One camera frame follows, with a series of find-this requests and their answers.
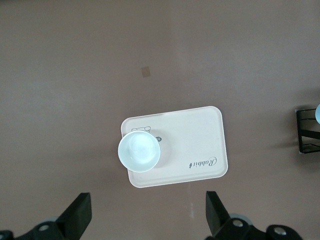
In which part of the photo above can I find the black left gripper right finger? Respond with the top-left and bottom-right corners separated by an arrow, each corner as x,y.
205,191 -> 266,240

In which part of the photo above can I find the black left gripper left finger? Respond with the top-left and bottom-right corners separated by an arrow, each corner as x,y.
14,192 -> 93,240

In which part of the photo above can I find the beige rabbit print tray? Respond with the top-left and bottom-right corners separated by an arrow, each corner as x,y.
120,105 -> 229,189

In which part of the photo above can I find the white ceramic bowl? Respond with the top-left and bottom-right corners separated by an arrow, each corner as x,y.
117,129 -> 161,174

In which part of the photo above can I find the small brown tape patch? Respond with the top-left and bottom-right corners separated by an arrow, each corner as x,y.
140,65 -> 152,78

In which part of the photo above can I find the black wire cup rack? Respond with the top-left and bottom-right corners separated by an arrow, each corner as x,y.
294,107 -> 320,155

